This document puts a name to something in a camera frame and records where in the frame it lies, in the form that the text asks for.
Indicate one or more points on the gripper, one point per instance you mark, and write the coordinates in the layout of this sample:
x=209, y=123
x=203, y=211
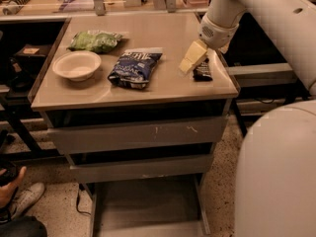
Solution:
x=215, y=36

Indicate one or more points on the dark rxbar chocolate bar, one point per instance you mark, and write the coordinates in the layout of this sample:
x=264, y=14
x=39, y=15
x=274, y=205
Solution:
x=202, y=71

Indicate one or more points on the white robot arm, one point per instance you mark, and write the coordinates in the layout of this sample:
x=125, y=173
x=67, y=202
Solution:
x=275, y=184

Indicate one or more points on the top grey drawer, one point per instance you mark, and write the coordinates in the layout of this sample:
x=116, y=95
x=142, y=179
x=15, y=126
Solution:
x=133, y=135

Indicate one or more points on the grey drawer cabinet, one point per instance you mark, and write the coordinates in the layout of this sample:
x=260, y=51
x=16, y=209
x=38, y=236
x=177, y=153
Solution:
x=169, y=94

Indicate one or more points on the middle grey drawer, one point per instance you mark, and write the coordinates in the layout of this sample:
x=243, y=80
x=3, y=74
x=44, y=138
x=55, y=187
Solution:
x=141, y=169

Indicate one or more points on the open bottom grey drawer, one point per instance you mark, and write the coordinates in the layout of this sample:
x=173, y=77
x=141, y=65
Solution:
x=158, y=207

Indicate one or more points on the person's hand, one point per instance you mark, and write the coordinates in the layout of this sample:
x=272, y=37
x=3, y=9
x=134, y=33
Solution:
x=7, y=192

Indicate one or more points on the blue chip bag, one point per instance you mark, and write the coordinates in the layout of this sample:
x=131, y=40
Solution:
x=134, y=67

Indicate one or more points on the green chip bag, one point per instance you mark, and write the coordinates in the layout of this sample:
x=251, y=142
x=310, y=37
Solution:
x=95, y=40

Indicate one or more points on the white paper bowl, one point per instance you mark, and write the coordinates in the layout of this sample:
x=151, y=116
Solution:
x=77, y=65

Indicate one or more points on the black box with label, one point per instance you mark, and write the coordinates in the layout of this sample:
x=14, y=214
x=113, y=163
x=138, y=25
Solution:
x=33, y=54

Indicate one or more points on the white sneaker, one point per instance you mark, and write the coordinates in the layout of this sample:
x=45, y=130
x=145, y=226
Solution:
x=25, y=199

